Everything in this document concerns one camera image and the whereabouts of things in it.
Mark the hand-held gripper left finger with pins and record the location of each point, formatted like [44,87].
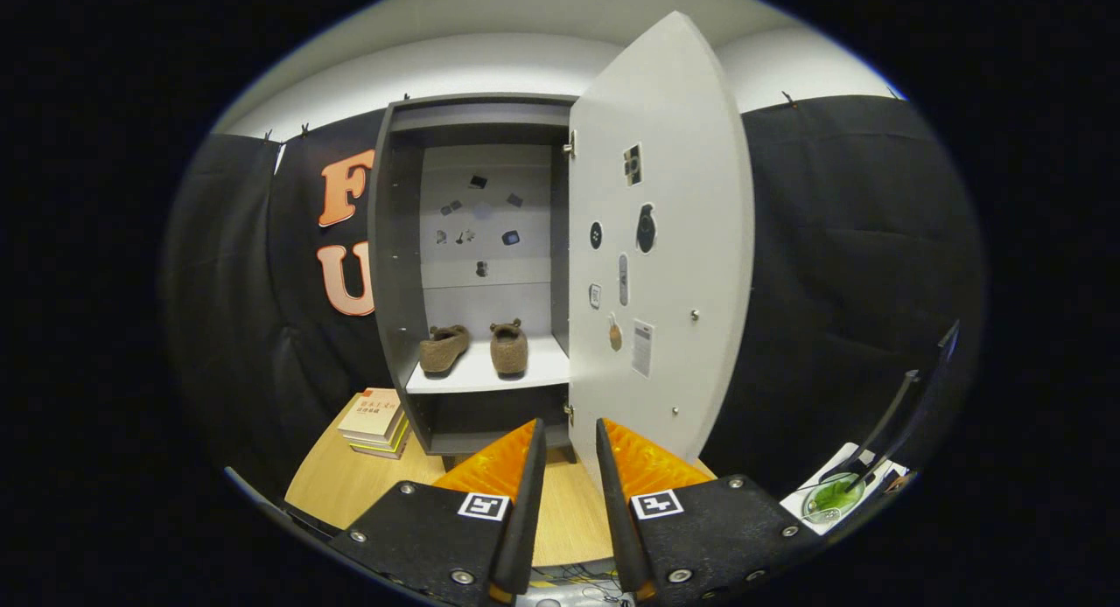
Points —
[525,519]

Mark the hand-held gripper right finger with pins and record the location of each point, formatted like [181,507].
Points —
[619,519]

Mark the brown fuzzy shoe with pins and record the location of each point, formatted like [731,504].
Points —
[508,353]
[440,352]

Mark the dark grey shoe cabinet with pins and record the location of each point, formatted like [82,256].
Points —
[398,283]

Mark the white shoe cabinet door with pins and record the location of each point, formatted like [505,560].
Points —
[691,196]

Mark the metal door hinge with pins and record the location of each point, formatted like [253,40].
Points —
[570,145]
[569,412]

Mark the white cabinet shelf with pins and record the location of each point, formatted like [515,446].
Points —
[477,375]

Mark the thin white book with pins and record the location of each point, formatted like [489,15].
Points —
[389,453]

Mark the yellow-edged book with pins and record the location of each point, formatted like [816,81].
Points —
[389,441]

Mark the beige book with orange print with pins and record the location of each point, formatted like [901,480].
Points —
[372,413]

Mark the white board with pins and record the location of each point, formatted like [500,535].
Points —
[842,456]

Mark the black folding stand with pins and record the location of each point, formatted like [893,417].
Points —
[892,415]

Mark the black backdrop cloth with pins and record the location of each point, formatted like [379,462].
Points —
[857,266]

